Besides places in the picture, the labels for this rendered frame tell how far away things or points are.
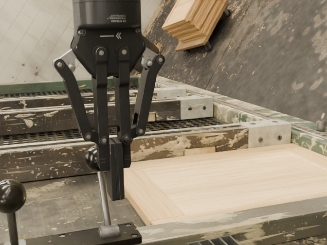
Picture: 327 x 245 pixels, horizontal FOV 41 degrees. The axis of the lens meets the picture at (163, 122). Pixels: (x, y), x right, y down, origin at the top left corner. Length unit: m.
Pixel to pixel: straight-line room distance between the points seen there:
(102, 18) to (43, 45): 5.79
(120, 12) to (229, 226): 0.34
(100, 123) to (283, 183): 0.49
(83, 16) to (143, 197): 0.42
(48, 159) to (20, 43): 5.26
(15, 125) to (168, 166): 0.62
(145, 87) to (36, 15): 5.81
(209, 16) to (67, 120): 3.01
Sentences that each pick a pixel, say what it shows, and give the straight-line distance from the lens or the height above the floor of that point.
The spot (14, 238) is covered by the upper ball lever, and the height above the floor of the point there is 1.48.
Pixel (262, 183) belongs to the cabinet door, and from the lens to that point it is 0.90.
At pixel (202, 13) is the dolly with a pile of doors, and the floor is 0.28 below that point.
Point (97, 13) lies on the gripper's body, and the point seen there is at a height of 1.55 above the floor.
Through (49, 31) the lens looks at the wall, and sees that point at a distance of 6.30.
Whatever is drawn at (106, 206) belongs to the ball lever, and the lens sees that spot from 0.62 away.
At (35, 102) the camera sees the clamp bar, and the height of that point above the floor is 1.40.
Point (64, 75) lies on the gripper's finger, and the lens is 0.49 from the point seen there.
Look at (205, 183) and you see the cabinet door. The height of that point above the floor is 1.16.
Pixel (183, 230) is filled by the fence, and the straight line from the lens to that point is 0.64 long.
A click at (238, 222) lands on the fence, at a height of 1.21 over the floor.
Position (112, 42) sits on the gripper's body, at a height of 1.52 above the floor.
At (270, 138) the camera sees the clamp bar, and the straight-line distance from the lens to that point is 1.16.
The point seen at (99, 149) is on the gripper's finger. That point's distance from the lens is 0.52.
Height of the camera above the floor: 1.62
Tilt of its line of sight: 22 degrees down
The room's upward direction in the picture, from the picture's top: 57 degrees counter-clockwise
